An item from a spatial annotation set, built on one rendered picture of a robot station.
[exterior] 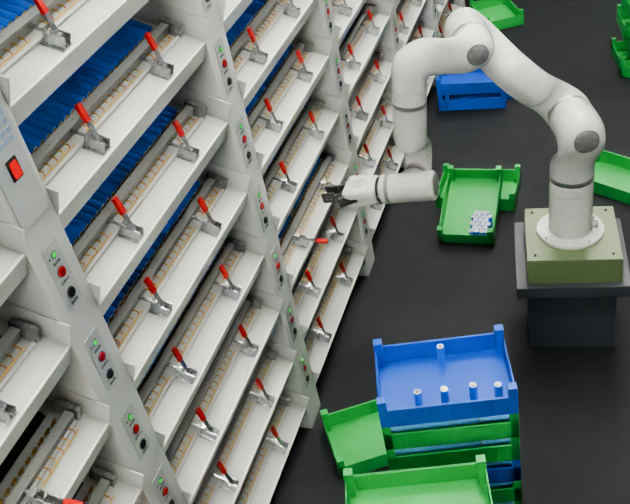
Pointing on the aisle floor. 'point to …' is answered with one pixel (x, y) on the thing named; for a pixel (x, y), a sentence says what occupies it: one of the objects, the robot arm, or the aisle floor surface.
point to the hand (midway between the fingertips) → (330, 193)
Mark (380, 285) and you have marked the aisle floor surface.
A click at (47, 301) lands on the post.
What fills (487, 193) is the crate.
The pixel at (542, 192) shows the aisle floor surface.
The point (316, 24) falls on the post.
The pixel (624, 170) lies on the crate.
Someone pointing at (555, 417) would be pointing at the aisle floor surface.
